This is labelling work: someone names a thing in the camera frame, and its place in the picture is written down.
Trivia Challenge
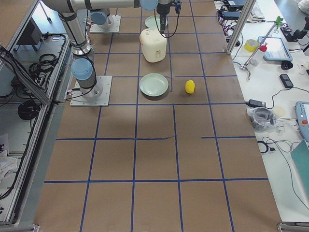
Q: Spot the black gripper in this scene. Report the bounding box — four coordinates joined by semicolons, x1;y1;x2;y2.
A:
156;0;169;33

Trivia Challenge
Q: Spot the white rice cooker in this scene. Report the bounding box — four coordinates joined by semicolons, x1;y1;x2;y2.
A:
140;28;167;63

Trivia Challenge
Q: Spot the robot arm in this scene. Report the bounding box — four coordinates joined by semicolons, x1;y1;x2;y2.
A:
58;13;102;101
44;0;172;34

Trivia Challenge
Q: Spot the green plate left side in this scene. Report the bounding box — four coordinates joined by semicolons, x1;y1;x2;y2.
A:
145;15;160;29

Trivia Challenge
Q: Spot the green plate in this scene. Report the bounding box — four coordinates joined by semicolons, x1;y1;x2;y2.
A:
139;73;169;97
145;15;160;29

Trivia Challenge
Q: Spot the green plate right side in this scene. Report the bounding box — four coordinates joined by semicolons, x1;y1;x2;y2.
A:
139;73;169;97

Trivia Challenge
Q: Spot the yellow tape roll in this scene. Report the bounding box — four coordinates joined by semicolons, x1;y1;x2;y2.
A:
244;39;260;52

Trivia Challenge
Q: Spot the red cap squeeze bottle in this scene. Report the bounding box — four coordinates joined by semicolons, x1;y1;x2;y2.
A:
250;44;267;66

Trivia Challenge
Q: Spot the blue teach pendant tablet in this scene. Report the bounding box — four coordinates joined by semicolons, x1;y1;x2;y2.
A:
263;37;293;61

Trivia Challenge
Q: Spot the black power adapter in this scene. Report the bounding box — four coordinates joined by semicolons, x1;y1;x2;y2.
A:
245;99;266;108

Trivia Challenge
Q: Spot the black round lens cap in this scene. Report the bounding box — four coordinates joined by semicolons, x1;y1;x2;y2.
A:
281;60;294;71

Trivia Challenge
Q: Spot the black phone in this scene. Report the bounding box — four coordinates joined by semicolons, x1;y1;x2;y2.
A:
280;74;294;88

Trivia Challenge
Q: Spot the plastic bag with cup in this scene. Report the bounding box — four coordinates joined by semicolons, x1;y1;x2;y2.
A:
246;107;277;132

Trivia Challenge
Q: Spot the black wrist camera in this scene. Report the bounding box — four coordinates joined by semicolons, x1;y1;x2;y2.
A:
173;0;182;15

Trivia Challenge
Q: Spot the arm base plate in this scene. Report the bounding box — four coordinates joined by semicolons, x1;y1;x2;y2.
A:
69;76;112;107
90;12;121;33

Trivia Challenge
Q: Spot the aluminium frame post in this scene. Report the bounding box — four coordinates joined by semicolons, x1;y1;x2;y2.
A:
226;0;256;55

